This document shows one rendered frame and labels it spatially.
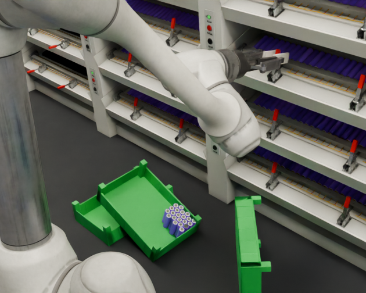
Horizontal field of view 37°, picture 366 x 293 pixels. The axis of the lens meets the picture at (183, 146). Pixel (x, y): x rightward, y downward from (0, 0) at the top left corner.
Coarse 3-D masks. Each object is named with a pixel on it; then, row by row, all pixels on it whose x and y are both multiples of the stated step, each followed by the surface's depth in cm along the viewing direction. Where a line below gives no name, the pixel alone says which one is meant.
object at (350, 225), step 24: (240, 168) 188; (264, 168) 185; (288, 168) 179; (264, 192) 180; (288, 192) 175; (312, 192) 171; (336, 192) 167; (360, 192) 165; (312, 216) 168; (336, 216) 164; (360, 216) 161; (360, 240) 157
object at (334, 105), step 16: (256, 32) 173; (240, 48) 168; (240, 80) 166; (256, 80) 160; (288, 80) 156; (320, 80) 152; (288, 96) 154; (304, 96) 149; (320, 96) 147; (336, 96) 146; (320, 112) 149; (336, 112) 144; (352, 112) 140
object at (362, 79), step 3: (363, 75) 137; (360, 78) 137; (363, 78) 137; (360, 81) 138; (363, 81) 137; (360, 84) 138; (363, 84) 138; (357, 87) 138; (360, 87) 138; (357, 90) 139; (360, 90) 138; (357, 93) 139; (360, 93) 138; (357, 96) 139; (354, 99) 140; (357, 99) 139
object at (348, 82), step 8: (248, 48) 167; (288, 64) 157; (296, 64) 156; (304, 64) 155; (288, 72) 157; (296, 72) 155; (304, 72) 154; (312, 72) 152; (320, 72) 150; (328, 72) 149; (328, 80) 150; (336, 80) 147; (344, 80) 146; (352, 80) 145; (352, 88) 145
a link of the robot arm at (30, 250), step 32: (0, 32) 86; (0, 64) 89; (0, 96) 91; (0, 128) 94; (32, 128) 98; (0, 160) 96; (32, 160) 99; (0, 192) 99; (32, 192) 101; (0, 224) 103; (32, 224) 103; (0, 256) 105; (32, 256) 104; (64, 256) 108; (0, 288) 107; (32, 288) 104
